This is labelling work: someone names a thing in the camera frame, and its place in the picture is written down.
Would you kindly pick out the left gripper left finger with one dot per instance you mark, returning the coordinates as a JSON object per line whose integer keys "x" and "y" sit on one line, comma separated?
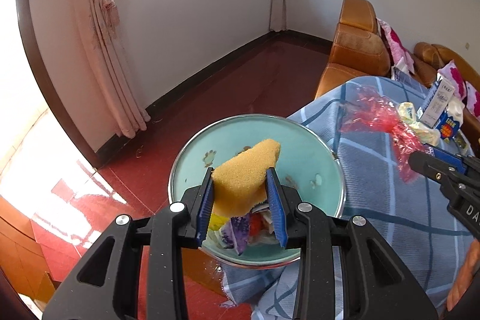
{"x": 105, "y": 282}

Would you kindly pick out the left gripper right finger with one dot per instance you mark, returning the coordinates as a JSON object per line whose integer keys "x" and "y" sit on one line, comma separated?
{"x": 376, "y": 283}

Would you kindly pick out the pale yellow plastic wrapper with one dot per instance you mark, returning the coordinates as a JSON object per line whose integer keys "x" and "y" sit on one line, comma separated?
{"x": 425, "y": 134}

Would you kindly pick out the pink clear plastic bag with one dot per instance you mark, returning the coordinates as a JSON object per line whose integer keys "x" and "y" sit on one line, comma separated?
{"x": 371, "y": 112}

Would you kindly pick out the white plastic bag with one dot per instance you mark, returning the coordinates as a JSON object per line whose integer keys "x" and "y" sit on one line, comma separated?
{"x": 261, "y": 230}

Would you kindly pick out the yellow plastic bag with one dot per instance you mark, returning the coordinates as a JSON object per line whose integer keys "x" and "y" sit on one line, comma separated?
{"x": 217, "y": 222}

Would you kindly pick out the purple wrapper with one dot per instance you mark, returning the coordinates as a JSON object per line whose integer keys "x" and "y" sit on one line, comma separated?
{"x": 235, "y": 234}

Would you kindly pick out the yellow sponge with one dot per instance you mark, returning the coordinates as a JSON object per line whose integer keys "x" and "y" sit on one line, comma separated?
{"x": 239, "y": 183}

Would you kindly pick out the light blue trash bin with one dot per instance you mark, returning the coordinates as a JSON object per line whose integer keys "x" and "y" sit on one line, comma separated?
{"x": 305, "y": 162}

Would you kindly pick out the person's right hand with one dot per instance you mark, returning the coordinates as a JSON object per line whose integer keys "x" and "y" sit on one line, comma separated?
{"x": 465, "y": 275}

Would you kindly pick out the seaweed snack packet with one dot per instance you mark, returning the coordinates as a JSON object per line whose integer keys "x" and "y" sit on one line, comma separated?
{"x": 462, "y": 144}

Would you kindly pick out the blue plaid tablecloth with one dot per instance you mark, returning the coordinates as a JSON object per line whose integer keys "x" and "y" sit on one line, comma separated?
{"x": 412, "y": 217}

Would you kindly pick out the blue Look juice carton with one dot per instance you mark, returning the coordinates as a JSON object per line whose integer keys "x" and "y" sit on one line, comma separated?
{"x": 451, "y": 119}

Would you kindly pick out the white milk carton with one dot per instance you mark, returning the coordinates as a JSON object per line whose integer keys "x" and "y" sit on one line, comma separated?
{"x": 435, "y": 102}

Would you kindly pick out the wooden chair under bin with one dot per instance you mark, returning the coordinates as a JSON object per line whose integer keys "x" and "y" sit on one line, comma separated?
{"x": 203, "y": 269}

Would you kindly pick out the pink floral pillow left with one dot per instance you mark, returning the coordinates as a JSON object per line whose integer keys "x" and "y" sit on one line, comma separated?
{"x": 464, "y": 90}

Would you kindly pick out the brown leather sofa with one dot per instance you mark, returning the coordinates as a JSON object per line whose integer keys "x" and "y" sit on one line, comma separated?
{"x": 433, "y": 60}

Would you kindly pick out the pink floral pillow on armchair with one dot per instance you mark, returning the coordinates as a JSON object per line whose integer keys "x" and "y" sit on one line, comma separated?
{"x": 400, "y": 56}

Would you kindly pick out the brown leather armchair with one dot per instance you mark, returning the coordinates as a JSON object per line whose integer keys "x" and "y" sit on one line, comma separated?
{"x": 357, "y": 49}

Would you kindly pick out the pink curtain left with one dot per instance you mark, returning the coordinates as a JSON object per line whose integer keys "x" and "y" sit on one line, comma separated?
{"x": 97, "y": 22}

